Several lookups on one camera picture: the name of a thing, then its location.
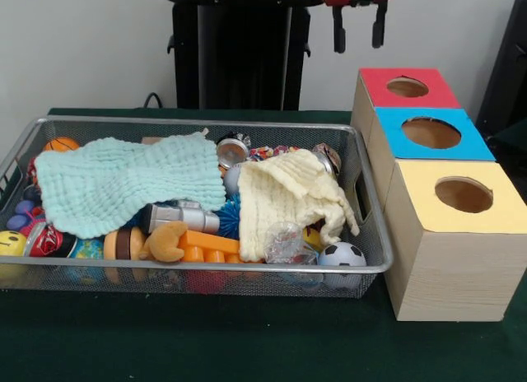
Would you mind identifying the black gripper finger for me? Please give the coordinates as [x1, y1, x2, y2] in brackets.
[372, 0, 388, 49]
[333, 5, 347, 54]

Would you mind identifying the cream yellow cloth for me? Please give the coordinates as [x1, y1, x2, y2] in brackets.
[237, 148, 361, 263]

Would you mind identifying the clear plastic packet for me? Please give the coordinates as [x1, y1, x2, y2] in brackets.
[263, 221, 307, 265]

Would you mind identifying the wooden box with three holes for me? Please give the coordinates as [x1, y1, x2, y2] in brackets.
[350, 67, 527, 323]

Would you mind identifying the clear mesh bin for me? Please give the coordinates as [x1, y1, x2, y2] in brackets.
[0, 115, 394, 299]

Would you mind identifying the round silver tin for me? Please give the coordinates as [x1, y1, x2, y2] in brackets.
[216, 133, 253, 170]

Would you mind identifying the small soccer ball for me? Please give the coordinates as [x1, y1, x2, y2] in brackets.
[317, 241, 367, 291]

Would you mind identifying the silver toy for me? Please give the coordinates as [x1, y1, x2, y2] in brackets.
[142, 201, 222, 235]

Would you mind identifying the orange plastic toy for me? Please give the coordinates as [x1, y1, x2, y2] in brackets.
[177, 229, 241, 264]

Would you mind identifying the mint green cloth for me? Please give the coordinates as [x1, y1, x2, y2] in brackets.
[34, 133, 227, 240]

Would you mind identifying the brown plush toy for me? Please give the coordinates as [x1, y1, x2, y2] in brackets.
[138, 221, 189, 263]

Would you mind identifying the small orange basketball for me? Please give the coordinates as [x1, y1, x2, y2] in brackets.
[43, 136, 82, 153]

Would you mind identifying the yellow smiley ball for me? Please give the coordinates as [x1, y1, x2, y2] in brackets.
[0, 230, 30, 284]

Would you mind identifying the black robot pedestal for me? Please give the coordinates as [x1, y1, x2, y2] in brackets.
[169, 3, 310, 111]

